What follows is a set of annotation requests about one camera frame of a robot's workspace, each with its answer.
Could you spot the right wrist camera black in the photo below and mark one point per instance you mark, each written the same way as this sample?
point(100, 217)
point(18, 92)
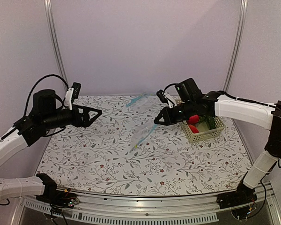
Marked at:
point(162, 96)

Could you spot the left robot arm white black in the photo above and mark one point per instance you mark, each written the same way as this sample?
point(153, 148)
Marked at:
point(49, 112)

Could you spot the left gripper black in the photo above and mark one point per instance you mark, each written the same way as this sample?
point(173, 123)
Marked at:
point(85, 122)

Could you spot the floral patterned tablecloth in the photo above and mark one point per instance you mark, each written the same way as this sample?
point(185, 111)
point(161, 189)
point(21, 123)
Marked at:
point(97, 158)

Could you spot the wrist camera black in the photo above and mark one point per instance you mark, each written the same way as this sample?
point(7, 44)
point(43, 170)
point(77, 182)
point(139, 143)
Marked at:
point(162, 96)
point(76, 90)

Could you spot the beige perforated plastic basket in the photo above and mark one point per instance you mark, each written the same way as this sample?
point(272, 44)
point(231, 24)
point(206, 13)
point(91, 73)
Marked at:
point(204, 132)

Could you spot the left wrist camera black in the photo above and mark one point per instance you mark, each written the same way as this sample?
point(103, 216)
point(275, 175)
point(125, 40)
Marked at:
point(76, 90)

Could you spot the left aluminium frame post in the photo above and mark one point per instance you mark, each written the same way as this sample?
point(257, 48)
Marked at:
point(54, 38)

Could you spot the clear zip bag blue zipper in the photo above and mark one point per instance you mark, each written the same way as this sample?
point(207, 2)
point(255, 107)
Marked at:
point(140, 134)

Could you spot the red toy tomato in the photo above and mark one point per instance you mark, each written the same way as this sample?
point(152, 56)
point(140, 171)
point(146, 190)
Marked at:
point(193, 129)

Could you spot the dark green toy cucumber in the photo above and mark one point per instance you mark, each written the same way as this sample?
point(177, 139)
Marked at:
point(210, 122)

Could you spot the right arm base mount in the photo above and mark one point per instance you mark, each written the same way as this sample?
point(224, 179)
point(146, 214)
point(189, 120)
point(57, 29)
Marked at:
point(241, 198)

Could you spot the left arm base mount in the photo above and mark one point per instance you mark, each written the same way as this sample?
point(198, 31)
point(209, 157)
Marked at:
point(61, 199)

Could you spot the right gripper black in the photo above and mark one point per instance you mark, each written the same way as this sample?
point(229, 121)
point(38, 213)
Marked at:
point(164, 112)

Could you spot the red toy apple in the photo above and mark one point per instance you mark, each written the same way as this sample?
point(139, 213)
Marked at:
point(193, 119)

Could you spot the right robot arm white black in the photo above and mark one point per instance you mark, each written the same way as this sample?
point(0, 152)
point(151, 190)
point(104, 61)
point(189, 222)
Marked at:
point(264, 118)

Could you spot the aluminium front rail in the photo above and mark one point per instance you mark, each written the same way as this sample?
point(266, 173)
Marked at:
point(101, 209)

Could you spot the aluminium frame post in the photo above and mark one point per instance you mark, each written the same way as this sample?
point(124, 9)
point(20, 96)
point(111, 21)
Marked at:
point(237, 43)
point(54, 38)

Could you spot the right aluminium frame post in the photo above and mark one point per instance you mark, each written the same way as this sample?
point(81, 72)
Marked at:
point(237, 43)

